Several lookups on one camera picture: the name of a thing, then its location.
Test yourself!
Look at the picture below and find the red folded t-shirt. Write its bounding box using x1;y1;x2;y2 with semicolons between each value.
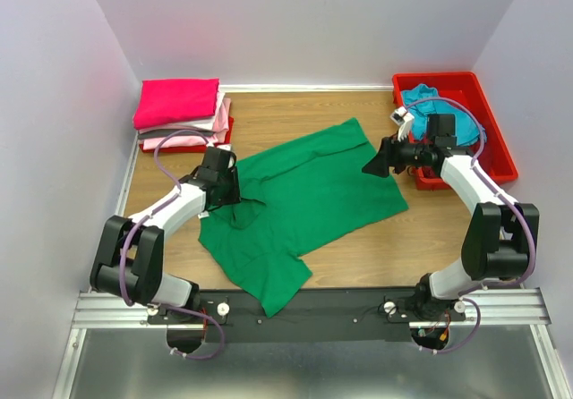
138;117;235;153

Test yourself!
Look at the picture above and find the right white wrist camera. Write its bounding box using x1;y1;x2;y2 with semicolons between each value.
390;106;415;141

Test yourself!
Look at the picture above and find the green t-shirt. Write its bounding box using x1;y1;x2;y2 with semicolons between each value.
199;118;408;318

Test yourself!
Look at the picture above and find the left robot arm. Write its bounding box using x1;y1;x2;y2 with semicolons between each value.
90;146;241;323

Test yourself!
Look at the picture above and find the red plastic bin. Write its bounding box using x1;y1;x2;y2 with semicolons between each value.
392;72;518;184

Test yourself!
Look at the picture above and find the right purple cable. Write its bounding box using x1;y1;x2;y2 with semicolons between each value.
393;98;537;355

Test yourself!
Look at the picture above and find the dark red t-shirt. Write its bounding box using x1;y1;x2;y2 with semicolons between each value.
421;166;440;180

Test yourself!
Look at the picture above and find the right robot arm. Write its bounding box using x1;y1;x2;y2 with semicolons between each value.
363;107;539;320

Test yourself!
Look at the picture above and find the blue t-shirt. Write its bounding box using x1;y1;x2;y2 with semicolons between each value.
400;83;487;146

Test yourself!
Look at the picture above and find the grey folded t-shirt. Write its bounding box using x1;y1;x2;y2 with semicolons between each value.
138;129;214;140

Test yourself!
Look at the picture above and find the magenta folded t-shirt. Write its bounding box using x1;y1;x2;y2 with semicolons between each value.
133;79;219;130

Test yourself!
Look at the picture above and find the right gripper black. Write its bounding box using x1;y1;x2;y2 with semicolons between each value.
360;131;432;178

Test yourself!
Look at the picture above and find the light pink folded t-shirt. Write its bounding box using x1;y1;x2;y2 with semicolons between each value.
138;97;232;150

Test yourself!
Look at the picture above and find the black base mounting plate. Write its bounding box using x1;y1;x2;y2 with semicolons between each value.
147;285;478;345

